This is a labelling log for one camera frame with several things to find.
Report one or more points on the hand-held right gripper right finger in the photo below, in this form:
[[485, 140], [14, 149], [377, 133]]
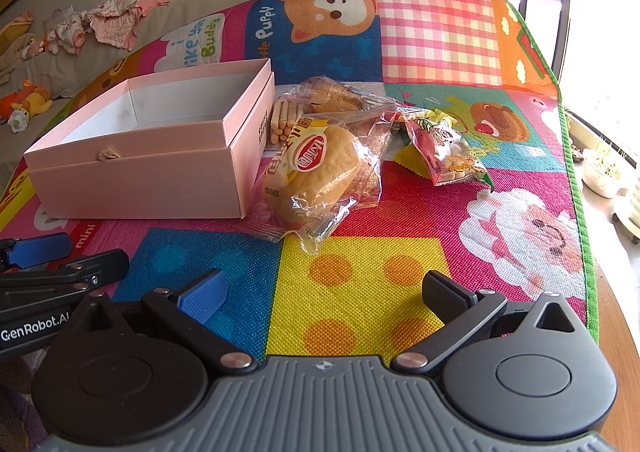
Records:
[[447, 299]]

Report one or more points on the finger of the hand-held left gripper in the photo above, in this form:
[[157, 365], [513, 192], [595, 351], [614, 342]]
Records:
[[40, 250], [85, 267]]

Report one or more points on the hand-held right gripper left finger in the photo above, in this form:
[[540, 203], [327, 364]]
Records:
[[202, 299]]

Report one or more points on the pink cardboard box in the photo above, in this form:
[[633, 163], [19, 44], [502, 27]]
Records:
[[150, 176]]

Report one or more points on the red green candy packet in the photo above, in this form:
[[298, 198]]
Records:
[[445, 151]]

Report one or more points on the bread bun packet red label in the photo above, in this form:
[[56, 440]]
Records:
[[310, 171]]

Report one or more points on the biscuit sticks packet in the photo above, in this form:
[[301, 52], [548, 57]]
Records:
[[284, 124]]

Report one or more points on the egg roll packet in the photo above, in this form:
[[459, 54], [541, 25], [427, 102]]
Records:
[[325, 91]]

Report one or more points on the colourful cartoon play mat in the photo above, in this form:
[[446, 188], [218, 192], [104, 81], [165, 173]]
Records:
[[350, 282]]

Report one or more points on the orange plush toy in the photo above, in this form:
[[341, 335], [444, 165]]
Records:
[[27, 101]]

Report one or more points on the grey sofa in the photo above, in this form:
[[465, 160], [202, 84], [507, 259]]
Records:
[[75, 66]]

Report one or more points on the wooden table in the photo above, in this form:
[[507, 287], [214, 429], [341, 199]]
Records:
[[622, 372]]

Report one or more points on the beige round stand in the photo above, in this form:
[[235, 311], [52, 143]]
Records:
[[629, 214]]

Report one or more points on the white plant pot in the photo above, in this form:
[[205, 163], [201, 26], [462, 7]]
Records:
[[602, 171]]

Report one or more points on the yellow cloth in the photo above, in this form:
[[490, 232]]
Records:
[[12, 31]]

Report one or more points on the pink baby clothes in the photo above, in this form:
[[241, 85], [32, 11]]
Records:
[[117, 19]]

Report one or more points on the window frame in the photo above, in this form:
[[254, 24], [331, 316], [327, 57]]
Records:
[[545, 21]]

